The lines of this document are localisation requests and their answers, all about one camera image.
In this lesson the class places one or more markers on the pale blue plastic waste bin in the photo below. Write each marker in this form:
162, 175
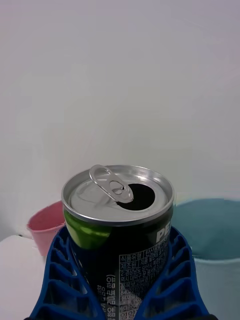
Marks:
215, 240

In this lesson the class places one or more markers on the black and green drink can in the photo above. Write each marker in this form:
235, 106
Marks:
120, 240

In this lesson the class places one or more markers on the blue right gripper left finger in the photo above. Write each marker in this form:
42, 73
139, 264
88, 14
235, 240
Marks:
62, 282

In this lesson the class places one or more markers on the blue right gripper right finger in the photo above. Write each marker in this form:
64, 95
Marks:
180, 287

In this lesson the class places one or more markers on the pink plastic waste bin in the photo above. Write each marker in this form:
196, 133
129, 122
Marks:
46, 228

